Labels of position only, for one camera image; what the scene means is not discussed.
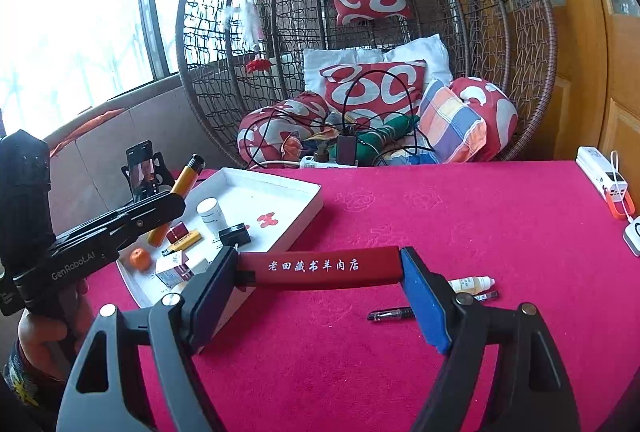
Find white pillow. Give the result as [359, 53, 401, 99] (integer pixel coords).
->
[302, 33, 453, 98]

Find white power strip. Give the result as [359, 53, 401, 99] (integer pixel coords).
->
[260, 155, 358, 169]

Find white pill bottle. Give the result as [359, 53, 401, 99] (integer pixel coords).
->
[196, 197, 227, 240]

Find plaid cushion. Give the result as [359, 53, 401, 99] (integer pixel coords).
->
[417, 80, 487, 164]

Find white tray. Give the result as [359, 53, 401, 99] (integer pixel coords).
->
[115, 167, 325, 343]

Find black charger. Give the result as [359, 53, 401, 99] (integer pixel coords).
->
[336, 135, 358, 165]

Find white power bank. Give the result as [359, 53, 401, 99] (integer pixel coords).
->
[575, 145, 629, 200]

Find white square charger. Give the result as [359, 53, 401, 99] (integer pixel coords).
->
[622, 217, 640, 258]

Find long red case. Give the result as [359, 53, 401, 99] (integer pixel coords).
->
[235, 246, 405, 291]

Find clear black pen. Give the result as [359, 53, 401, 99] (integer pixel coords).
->
[366, 291, 501, 322]

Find person's left forearm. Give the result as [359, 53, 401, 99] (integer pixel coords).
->
[0, 339, 68, 432]

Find black smartphone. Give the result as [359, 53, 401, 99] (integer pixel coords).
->
[126, 140, 156, 203]

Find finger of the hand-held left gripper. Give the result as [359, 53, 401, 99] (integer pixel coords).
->
[90, 207, 187, 254]
[52, 191, 187, 247]

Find orange strap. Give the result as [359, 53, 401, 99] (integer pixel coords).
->
[604, 189, 638, 220]

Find wicker egg chair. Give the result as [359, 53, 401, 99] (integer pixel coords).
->
[175, 0, 558, 170]

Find person's left hand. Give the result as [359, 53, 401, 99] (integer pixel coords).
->
[17, 283, 97, 360]

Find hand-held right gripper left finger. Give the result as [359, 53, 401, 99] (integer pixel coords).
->
[56, 246, 240, 432]

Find small red patterned pillow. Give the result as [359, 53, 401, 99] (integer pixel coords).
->
[327, 0, 415, 27]

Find black cable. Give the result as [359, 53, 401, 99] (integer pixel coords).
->
[247, 70, 436, 168]

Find yellow black tube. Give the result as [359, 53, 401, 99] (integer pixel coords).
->
[146, 153, 207, 248]

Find orange cloth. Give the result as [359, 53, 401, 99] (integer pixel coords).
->
[47, 108, 126, 158]

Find red patterned bolster cushion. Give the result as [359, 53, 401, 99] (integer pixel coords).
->
[237, 91, 331, 165]

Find magenta tablecloth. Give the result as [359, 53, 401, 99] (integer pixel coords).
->
[85, 161, 640, 432]

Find red white box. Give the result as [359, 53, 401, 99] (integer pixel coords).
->
[155, 256, 193, 289]

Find black polka dot phone stand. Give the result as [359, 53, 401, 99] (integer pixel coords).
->
[121, 151, 171, 205]

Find wooden door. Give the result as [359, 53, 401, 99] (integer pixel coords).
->
[540, 0, 640, 218]

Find square red patterned cushion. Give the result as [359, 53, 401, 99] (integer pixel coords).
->
[320, 60, 428, 125]

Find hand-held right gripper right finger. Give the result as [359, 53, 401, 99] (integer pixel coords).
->
[399, 246, 583, 432]

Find round red patterned cushion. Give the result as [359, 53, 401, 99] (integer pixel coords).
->
[449, 76, 519, 161]

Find small white dropper bottle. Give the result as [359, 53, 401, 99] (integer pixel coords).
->
[448, 277, 496, 294]

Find yellow lighter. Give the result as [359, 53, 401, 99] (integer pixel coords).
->
[161, 231, 203, 257]

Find green folded umbrella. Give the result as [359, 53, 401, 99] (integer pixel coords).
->
[357, 115, 421, 153]

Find black power adapter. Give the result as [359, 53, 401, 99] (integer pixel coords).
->
[218, 222, 252, 248]

